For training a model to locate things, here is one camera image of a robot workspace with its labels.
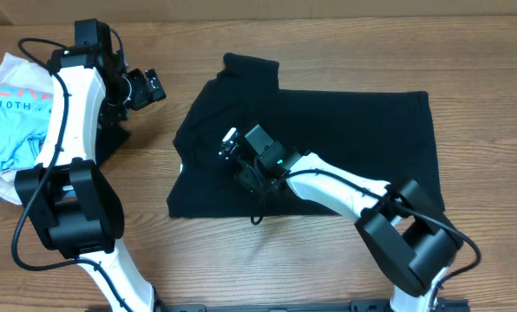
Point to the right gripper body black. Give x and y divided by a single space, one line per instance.
252 177

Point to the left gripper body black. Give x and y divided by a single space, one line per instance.
132 93

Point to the black t-shirt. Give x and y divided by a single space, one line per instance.
388 136

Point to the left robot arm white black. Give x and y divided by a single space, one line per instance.
69 202

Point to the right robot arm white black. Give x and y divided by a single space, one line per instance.
411 241

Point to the light blue printed t-shirt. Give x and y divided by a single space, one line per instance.
24 121

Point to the beige folded garment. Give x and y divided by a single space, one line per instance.
20 73

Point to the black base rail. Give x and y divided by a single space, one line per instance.
354 306

